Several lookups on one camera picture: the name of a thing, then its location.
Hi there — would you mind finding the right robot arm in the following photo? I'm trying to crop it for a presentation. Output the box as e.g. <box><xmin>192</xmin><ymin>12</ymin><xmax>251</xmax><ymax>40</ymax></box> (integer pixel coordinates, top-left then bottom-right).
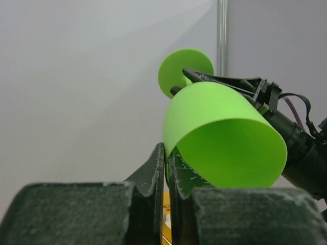
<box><xmin>182</xmin><ymin>68</ymin><xmax>326</xmax><ymax>200</ymax></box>

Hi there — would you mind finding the green goblet front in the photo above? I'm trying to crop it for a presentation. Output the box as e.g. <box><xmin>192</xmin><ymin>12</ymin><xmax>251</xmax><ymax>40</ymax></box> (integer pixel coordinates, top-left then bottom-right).
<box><xmin>158</xmin><ymin>48</ymin><xmax>287</xmax><ymax>187</ymax></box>

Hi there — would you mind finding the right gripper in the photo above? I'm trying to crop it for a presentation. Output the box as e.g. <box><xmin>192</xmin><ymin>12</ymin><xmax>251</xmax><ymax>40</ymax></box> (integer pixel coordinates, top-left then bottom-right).
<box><xmin>182</xmin><ymin>68</ymin><xmax>282</xmax><ymax>114</ymax></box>

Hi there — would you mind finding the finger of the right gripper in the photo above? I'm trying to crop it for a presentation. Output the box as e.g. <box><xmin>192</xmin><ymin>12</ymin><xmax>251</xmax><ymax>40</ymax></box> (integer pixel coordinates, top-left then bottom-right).
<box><xmin>170</xmin><ymin>86</ymin><xmax>182</xmax><ymax>95</ymax></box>

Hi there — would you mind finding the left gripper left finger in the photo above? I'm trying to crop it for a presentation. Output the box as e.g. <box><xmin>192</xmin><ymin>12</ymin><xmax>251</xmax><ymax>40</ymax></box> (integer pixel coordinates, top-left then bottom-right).
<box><xmin>1</xmin><ymin>143</ymin><xmax>165</xmax><ymax>244</ymax></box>

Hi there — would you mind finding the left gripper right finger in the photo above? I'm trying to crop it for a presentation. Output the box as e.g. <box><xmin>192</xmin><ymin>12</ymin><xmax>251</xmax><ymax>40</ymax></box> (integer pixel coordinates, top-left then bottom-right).
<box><xmin>167</xmin><ymin>153</ymin><xmax>326</xmax><ymax>244</ymax></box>

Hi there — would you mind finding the gold wire wine glass rack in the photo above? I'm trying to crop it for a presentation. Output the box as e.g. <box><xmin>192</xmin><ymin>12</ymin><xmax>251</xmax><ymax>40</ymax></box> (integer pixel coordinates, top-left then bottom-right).
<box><xmin>162</xmin><ymin>192</ymin><xmax>172</xmax><ymax>245</ymax></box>

